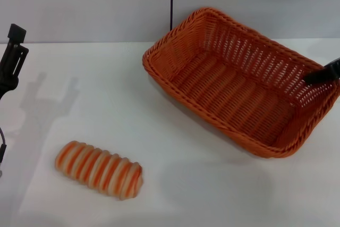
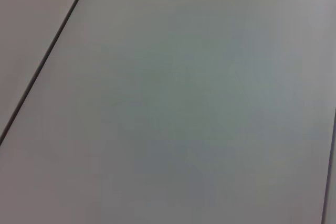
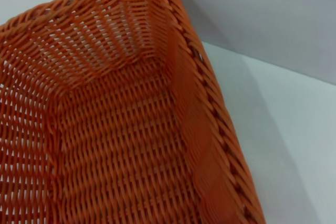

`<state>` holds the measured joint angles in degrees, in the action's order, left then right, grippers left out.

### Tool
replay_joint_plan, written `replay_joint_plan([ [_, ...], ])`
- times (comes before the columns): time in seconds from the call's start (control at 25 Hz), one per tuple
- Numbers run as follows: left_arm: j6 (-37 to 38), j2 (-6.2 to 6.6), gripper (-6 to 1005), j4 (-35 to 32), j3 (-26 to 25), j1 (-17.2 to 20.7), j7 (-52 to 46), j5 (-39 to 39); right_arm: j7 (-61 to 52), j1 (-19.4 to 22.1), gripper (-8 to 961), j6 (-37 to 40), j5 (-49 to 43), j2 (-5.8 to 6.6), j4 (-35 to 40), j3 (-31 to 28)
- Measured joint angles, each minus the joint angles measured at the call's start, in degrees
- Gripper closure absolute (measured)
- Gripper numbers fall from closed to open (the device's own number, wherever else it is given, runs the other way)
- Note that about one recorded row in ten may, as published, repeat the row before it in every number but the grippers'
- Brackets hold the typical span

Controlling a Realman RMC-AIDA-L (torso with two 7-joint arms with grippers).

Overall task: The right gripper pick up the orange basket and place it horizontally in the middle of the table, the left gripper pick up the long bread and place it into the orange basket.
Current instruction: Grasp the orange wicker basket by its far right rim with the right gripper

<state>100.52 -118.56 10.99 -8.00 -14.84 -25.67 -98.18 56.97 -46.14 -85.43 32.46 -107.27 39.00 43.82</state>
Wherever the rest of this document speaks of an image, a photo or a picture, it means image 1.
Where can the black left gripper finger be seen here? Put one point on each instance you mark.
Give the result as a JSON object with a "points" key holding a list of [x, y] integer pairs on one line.
{"points": [[12, 59]]}

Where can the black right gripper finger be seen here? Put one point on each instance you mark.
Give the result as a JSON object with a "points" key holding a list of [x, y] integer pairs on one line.
{"points": [[326, 74]]}

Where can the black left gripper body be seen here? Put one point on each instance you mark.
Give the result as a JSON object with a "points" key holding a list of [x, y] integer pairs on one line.
{"points": [[8, 86]]}

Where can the orange woven plastic basket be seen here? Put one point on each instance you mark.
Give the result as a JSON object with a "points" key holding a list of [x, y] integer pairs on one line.
{"points": [[225, 86]]}

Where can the orange white striped bread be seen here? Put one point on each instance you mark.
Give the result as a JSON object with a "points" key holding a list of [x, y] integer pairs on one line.
{"points": [[98, 169]]}

